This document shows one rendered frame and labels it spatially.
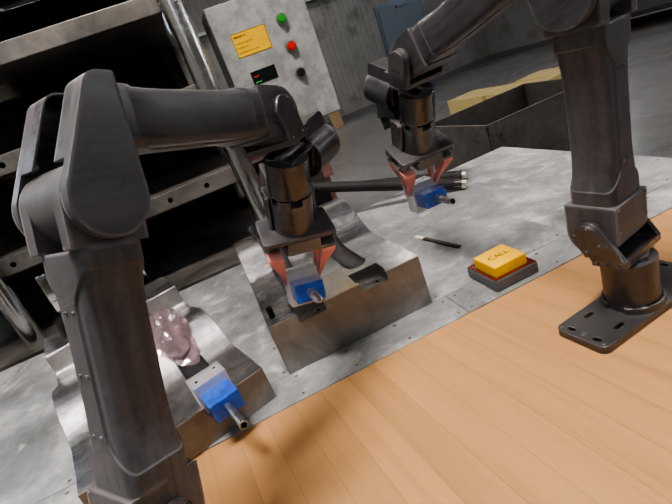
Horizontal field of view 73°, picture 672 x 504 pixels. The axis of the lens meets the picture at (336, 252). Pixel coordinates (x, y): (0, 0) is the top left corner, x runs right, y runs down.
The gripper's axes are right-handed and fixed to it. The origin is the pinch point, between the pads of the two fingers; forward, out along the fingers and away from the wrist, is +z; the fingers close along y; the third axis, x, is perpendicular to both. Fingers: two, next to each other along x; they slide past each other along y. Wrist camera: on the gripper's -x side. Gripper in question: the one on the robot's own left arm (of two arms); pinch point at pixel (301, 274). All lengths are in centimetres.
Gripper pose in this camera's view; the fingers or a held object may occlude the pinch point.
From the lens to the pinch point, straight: 69.1
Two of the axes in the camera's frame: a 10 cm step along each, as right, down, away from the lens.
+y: -9.4, 2.5, -2.4
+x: 3.4, 5.7, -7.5
